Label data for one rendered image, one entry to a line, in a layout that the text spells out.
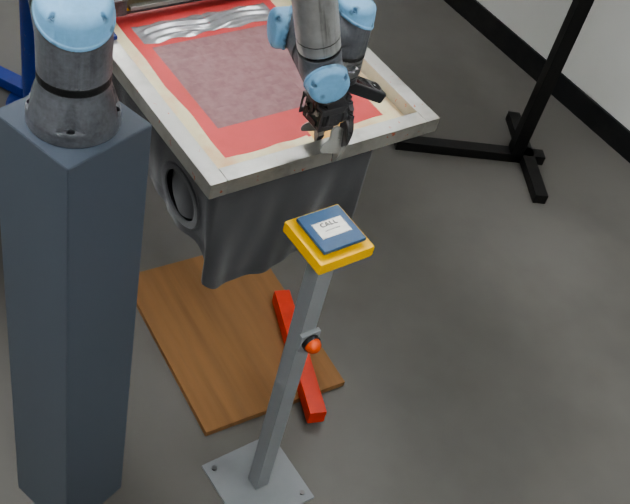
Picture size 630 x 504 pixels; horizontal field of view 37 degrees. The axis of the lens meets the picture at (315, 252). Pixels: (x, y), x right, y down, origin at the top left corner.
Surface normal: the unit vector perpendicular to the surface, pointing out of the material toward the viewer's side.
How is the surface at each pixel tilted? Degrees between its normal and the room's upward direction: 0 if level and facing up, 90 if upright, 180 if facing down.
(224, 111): 0
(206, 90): 0
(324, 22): 89
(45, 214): 90
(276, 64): 0
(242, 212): 93
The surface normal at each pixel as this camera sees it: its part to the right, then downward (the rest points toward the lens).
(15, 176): -0.62, 0.48
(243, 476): 0.19, -0.68
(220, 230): 0.50, 0.70
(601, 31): -0.81, 0.30
